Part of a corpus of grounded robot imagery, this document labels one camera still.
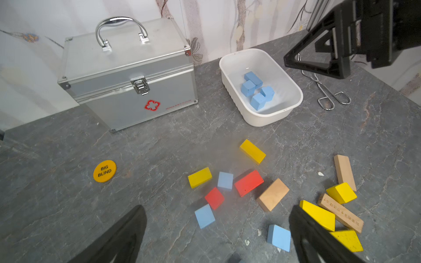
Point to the small yellow cube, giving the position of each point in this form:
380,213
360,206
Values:
342,193

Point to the white plastic tray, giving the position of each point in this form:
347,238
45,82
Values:
287,96

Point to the yellow long block top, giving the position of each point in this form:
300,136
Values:
253,152

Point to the yellow big blind chip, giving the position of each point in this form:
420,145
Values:
104,171

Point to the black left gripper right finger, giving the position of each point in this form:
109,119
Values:
314,244

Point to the engraved wood block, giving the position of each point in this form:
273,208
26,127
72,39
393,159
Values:
343,215

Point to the silver aluminium first aid case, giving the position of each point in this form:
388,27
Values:
128,72

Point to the yellow block far left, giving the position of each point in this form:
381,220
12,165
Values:
200,177

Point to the blue cube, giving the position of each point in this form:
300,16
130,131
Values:
204,216
267,92
279,237
248,88
258,101
225,181

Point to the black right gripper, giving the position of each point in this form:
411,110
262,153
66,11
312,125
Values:
386,29

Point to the long blue block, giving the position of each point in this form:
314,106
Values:
251,76

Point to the natural wood block centre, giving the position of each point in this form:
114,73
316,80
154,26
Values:
273,195

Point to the yellow block centre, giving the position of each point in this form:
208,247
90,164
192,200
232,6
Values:
325,218

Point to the red long block centre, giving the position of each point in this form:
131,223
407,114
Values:
248,183

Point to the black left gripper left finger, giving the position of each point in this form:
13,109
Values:
119,244

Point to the yellow speckled block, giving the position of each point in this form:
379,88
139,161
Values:
349,239

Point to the small red block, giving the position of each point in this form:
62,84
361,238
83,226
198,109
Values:
215,198

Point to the plain wood block right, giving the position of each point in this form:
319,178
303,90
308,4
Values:
344,171

